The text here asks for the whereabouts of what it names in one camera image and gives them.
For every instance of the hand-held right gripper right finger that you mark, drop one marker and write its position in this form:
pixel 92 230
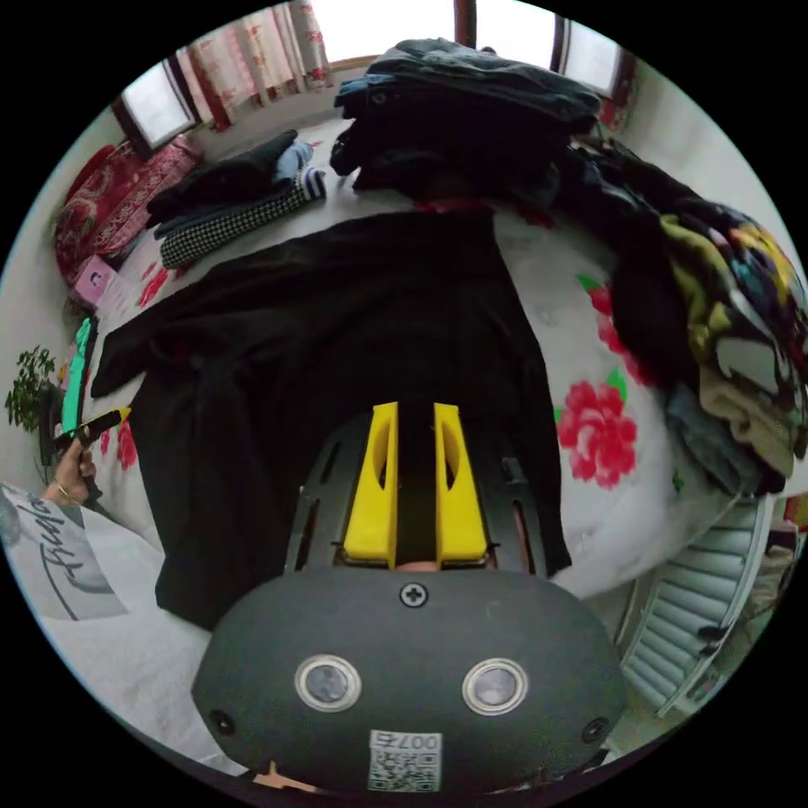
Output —
pixel 459 505

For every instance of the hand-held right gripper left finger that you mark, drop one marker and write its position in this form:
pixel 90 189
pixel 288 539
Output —
pixel 372 499

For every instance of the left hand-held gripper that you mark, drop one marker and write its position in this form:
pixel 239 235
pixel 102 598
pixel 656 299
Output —
pixel 68 440

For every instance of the black pants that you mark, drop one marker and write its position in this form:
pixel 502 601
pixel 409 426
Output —
pixel 328 328

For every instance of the person's left hand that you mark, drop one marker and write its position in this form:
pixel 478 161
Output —
pixel 79 470

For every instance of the green potted plant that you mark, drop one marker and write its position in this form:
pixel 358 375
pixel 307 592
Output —
pixel 28 385

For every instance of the pink carton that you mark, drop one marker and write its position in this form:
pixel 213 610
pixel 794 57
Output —
pixel 95 282

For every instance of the person's body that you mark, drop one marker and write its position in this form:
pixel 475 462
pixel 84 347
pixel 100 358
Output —
pixel 95 606

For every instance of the red floral rolled quilt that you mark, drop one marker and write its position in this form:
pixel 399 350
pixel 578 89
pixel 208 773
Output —
pixel 113 196

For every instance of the pile of folded clothes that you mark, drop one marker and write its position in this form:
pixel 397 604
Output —
pixel 233 208

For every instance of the bed with floral sheet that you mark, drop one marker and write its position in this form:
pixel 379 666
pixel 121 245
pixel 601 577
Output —
pixel 568 284

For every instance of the white radiator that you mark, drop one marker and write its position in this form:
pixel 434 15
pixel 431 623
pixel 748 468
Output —
pixel 694 600

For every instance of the pile of colourful clothes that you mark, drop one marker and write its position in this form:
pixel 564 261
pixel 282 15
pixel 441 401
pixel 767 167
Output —
pixel 707 290

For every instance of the pile of dark clothes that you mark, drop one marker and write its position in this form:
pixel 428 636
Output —
pixel 461 113

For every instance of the pink floral curtain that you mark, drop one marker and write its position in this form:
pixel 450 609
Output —
pixel 265 57

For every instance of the window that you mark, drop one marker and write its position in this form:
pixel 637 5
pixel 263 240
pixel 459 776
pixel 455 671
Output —
pixel 391 25

